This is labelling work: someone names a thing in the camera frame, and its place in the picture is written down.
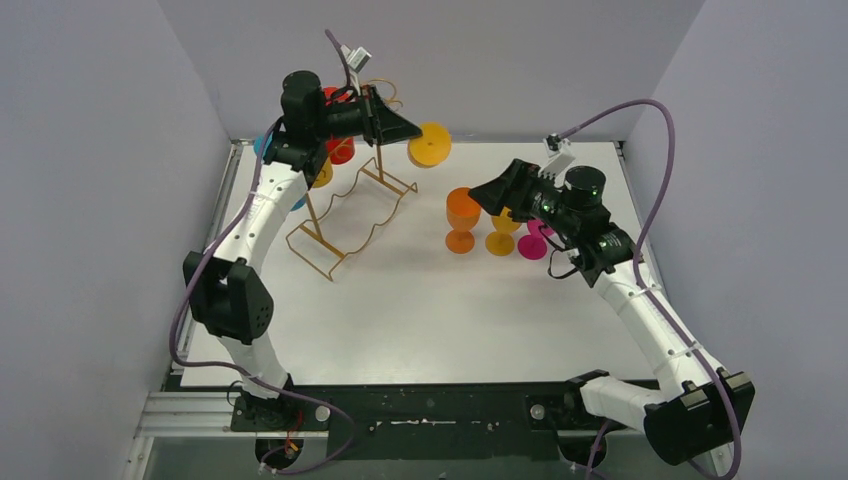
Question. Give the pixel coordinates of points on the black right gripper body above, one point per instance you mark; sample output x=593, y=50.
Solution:
x=546, y=203

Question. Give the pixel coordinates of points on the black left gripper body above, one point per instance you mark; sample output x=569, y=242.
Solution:
x=373, y=118

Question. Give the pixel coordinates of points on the red wine glass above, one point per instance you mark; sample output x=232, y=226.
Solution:
x=340, y=150

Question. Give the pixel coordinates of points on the pink wine glass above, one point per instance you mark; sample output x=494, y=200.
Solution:
x=534, y=245

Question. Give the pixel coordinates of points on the orange wine glass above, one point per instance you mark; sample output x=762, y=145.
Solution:
x=462, y=214

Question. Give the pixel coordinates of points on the yellow wine glass row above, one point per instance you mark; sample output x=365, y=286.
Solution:
x=324, y=176

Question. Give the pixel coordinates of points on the blue wine glass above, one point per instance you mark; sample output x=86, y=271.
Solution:
x=259, y=147

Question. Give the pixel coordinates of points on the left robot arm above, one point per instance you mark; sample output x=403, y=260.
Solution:
x=224, y=290

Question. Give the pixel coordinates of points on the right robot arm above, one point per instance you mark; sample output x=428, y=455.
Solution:
x=698, y=405

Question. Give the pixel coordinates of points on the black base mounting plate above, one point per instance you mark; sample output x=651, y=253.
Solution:
x=472, y=421

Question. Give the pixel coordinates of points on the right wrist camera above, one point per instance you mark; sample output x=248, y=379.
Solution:
x=560, y=156

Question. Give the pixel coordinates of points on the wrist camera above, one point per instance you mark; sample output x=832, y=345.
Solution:
x=356, y=60
x=560, y=156

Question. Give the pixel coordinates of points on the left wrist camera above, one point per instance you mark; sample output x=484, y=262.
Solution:
x=356, y=60

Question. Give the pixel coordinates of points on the gold wire glass rack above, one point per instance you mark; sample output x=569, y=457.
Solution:
x=341, y=222

